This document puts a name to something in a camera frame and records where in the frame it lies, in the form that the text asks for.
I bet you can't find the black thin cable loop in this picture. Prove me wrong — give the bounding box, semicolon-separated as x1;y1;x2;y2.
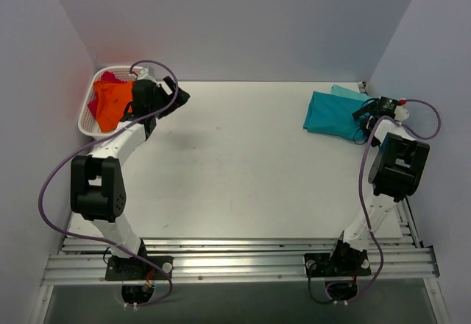
352;116;375;146

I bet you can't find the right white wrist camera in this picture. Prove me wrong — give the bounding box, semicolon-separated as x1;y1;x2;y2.
394;99;410;122

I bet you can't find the magenta t-shirt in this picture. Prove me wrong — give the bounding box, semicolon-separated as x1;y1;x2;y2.
88;71;128;117

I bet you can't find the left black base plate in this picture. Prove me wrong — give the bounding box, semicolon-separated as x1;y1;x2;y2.
105;256;174;281

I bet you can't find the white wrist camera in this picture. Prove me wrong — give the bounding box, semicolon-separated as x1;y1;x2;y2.
129;67;157;82
394;99;410;122

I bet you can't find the teal t-shirt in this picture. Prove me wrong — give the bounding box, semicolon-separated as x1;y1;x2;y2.
302;91;365;144

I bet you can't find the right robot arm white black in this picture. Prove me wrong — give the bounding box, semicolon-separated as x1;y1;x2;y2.
326;97;430;275

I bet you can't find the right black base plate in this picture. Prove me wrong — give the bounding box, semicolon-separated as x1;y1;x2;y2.
303;253;372;278

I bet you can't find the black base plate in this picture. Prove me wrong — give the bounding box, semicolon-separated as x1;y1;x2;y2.
105;256;174;281
303;253;372;278

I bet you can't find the aluminium front rail frame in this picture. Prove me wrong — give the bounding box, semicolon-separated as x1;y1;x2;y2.
41;236;439;286

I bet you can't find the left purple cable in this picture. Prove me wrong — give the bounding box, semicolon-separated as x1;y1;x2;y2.
38;60;180;306

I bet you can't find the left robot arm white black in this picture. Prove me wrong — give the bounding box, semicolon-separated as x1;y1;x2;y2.
71;74;190;279

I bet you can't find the orange t-shirt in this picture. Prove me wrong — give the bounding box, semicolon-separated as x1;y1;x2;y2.
93;80;133;133

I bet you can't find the folded mint green t-shirt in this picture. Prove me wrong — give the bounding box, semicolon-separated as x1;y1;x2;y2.
330;85;371;102

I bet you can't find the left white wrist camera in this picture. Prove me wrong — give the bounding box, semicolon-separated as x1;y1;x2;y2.
129;67;157;82

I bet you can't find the aluminium right side rail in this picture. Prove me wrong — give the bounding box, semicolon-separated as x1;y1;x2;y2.
397;197;422;248

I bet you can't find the white perforated plastic basket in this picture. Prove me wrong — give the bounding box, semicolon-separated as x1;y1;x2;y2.
78;66;143;139

